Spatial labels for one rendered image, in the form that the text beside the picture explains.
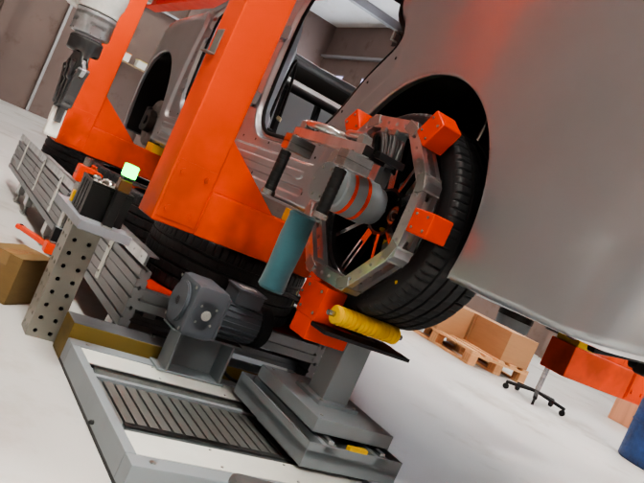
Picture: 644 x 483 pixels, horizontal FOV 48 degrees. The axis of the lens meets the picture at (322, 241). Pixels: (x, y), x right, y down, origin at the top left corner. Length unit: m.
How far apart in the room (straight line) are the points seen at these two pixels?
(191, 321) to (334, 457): 0.61
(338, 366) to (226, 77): 1.00
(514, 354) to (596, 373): 3.79
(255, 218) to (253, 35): 0.62
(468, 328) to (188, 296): 5.96
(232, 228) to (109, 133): 1.95
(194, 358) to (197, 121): 0.81
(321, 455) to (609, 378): 2.22
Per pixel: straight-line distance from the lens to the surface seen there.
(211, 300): 2.34
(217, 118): 2.44
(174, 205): 2.43
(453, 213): 2.02
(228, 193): 2.51
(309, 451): 2.12
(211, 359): 2.61
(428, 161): 2.10
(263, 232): 2.57
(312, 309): 2.20
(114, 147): 4.35
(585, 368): 3.89
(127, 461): 1.77
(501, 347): 7.65
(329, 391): 2.32
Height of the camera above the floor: 0.77
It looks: 2 degrees down
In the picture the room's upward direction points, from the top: 24 degrees clockwise
